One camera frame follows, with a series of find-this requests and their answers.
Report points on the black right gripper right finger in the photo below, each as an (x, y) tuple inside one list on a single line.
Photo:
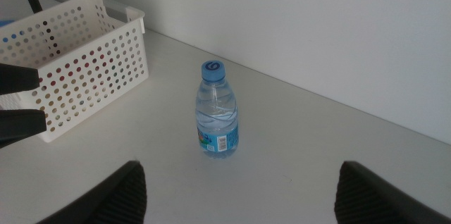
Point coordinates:
[(366, 199)]

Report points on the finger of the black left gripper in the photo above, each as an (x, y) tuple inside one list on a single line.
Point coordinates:
[(21, 125), (17, 77)]

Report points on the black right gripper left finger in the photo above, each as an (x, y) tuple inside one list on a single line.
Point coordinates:
[(120, 199)]

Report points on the clear water bottle blue cap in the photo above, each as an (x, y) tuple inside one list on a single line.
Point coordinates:
[(216, 111)]

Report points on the blue plastic object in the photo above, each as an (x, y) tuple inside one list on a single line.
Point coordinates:
[(5, 23)]

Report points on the white perforated plastic basket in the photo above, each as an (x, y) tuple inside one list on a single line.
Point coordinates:
[(139, 41)]

